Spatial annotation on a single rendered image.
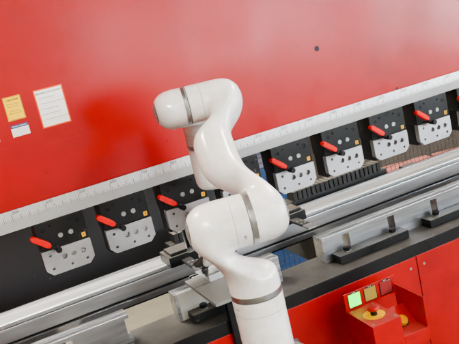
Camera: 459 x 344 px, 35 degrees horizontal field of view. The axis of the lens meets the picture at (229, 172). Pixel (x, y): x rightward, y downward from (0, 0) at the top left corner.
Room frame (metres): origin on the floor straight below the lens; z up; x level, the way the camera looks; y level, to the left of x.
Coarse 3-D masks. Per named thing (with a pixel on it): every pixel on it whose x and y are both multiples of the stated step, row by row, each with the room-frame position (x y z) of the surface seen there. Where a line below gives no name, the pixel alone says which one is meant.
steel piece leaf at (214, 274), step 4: (212, 268) 2.27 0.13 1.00; (216, 268) 2.26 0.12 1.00; (200, 272) 2.26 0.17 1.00; (208, 272) 2.24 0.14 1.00; (212, 272) 2.23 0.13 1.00; (216, 272) 2.23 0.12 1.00; (220, 272) 2.18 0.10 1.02; (204, 276) 2.21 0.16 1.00; (208, 276) 2.21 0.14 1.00; (212, 276) 2.17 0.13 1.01; (216, 276) 2.17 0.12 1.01; (220, 276) 2.18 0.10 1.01; (208, 280) 2.18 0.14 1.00; (212, 280) 2.16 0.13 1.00
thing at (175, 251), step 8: (168, 248) 2.49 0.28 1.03; (176, 248) 2.46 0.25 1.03; (184, 248) 2.44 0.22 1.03; (168, 256) 2.44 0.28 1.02; (176, 256) 2.42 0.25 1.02; (184, 256) 2.43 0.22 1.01; (192, 256) 2.44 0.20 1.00; (168, 264) 2.43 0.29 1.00; (176, 264) 2.42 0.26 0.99; (192, 264) 2.35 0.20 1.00
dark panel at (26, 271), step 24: (0, 240) 2.53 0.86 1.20; (24, 240) 2.55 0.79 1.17; (96, 240) 2.65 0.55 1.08; (168, 240) 2.75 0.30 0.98; (0, 264) 2.52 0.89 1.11; (24, 264) 2.55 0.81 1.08; (96, 264) 2.64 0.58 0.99; (120, 264) 2.67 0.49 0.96; (0, 288) 2.51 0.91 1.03; (24, 288) 2.54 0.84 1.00; (48, 288) 2.57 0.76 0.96; (0, 312) 2.50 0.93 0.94
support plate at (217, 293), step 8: (192, 280) 2.21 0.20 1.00; (200, 280) 2.20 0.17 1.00; (224, 280) 2.15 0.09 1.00; (192, 288) 2.16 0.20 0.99; (200, 288) 2.13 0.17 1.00; (208, 288) 2.11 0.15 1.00; (216, 288) 2.10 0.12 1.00; (224, 288) 2.08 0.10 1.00; (208, 296) 2.05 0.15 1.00; (216, 296) 2.04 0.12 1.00; (224, 296) 2.02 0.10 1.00; (216, 304) 1.98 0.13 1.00
